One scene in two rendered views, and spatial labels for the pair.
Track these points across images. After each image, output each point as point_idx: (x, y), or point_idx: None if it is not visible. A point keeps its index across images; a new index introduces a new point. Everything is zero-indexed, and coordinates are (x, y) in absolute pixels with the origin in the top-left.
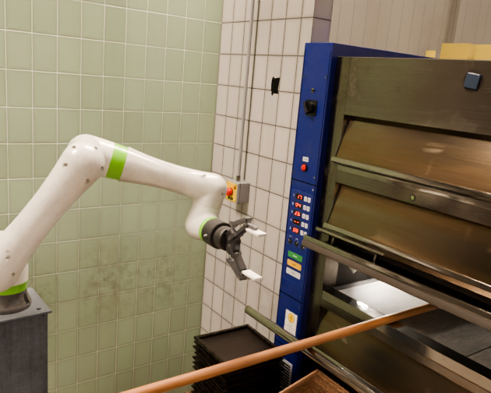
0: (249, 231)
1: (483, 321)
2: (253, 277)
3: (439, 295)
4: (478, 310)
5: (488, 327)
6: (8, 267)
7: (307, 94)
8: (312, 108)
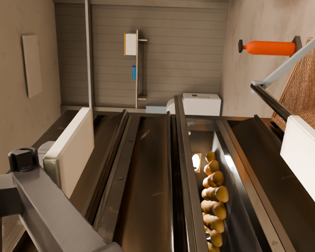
0: (69, 142)
1: (194, 204)
2: (293, 128)
3: (191, 244)
4: (186, 210)
5: (197, 200)
6: None
7: None
8: None
